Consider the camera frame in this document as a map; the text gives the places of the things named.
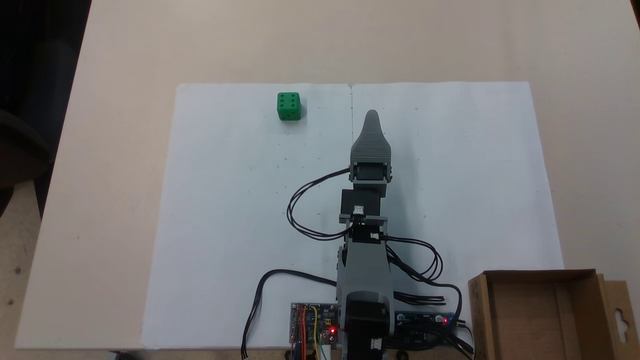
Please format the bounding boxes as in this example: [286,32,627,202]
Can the circuit board with jumper wires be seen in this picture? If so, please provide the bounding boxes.
[290,302,341,347]

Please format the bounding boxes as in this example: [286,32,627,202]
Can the orange jumper wire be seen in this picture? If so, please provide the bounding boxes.
[294,305,308,360]

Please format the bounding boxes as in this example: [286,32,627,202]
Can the brown cardboard box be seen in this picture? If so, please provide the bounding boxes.
[468,269,640,360]

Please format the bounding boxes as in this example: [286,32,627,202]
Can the black wrist motor cable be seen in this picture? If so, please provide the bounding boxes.
[382,235,445,282]

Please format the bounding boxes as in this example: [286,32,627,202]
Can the green dice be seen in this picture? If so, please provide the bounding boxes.
[276,92,302,122]

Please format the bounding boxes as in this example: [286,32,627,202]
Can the black cable to board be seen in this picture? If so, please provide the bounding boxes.
[387,250,464,327]

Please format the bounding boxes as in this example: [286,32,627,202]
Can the blue circuit board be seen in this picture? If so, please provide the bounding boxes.
[394,311,458,348]

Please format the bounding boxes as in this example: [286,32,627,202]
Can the yellow jumper wire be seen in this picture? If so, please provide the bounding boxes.
[310,306,322,359]

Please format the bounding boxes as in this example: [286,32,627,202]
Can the black gripper motor cable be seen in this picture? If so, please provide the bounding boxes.
[287,169,353,241]

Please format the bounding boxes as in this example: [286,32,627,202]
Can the white paper sheet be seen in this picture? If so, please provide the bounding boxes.
[141,82,353,350]
[350,81,566,351]

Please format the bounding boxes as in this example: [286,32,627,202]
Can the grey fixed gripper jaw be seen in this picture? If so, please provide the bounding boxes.
[350,110,392,165]

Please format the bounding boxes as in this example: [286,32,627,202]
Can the black cable on table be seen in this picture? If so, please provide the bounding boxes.
[241,269,340,360]

